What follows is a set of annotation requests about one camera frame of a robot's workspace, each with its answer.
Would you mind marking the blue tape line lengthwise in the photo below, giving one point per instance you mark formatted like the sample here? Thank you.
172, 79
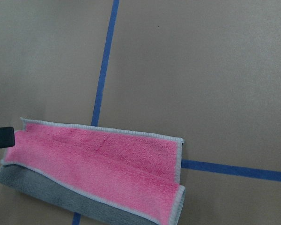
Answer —
104, 64

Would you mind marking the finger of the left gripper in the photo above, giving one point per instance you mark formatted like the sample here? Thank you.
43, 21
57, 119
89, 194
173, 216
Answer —
7, 137

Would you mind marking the pink towel with grey back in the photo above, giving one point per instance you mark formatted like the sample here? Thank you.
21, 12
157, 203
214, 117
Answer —
119, 177

